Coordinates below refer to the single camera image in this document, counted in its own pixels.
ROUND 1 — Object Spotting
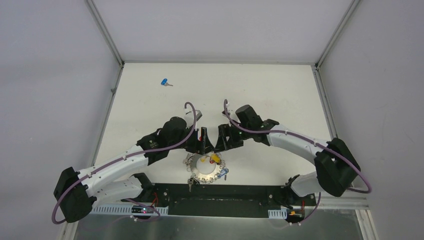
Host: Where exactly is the blue capped key far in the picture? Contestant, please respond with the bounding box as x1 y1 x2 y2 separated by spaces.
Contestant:
160 78 173 87

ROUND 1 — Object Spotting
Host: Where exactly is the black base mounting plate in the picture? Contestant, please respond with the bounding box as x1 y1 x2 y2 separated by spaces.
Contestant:
120 183 317 220

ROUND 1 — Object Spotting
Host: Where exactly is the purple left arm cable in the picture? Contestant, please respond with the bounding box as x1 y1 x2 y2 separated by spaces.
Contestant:
51 101 198 225

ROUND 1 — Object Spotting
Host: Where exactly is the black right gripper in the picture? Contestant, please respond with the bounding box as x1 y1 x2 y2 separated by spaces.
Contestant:
214 122 252 153

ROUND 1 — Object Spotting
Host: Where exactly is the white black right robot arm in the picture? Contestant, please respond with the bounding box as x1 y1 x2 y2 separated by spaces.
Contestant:
222 104 361 205

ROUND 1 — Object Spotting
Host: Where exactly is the metal disc with keyrings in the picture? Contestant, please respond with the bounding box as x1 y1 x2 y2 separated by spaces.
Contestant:
183 152 229 184

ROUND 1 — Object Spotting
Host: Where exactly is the blue key tag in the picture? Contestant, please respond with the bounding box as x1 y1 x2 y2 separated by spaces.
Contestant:
220 168 229 176

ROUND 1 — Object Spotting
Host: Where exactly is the silver key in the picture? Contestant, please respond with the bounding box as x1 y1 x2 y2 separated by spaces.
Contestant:
187 178 195 193

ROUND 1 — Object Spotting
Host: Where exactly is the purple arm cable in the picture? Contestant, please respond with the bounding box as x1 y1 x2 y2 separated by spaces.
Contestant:
51 101 198 225
223 99 373 226

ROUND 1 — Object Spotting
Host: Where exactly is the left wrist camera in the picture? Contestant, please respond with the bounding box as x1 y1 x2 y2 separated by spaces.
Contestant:
184 110 203 123

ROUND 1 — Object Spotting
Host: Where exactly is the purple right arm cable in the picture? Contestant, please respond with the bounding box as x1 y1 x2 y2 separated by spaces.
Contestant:
223 99 373 226

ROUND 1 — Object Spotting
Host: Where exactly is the yellow key tag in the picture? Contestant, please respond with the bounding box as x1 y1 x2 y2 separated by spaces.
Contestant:
210 154 221 165

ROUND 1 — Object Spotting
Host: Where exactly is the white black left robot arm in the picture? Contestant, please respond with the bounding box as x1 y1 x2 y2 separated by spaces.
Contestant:
51 110 202 225

